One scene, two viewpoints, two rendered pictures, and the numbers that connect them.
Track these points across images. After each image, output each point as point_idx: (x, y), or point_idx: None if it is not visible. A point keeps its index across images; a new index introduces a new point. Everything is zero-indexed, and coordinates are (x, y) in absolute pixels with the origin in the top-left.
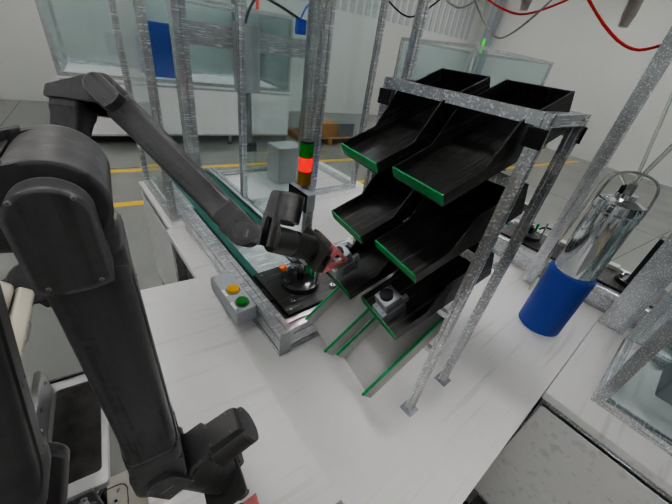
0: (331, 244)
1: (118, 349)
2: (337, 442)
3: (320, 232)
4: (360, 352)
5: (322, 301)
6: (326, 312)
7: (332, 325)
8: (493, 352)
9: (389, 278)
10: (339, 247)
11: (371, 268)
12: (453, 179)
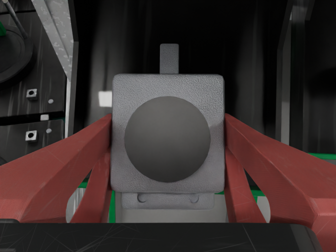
0: (99, 140)
1: None
2: None
3: (10, 224)
4: (262, 201)
5: (111, 215)
6: (125, 210)
7: (167, 218)
8: None
9: (305, 28)
10: (157, 110)
11: (205, 47)
12: None
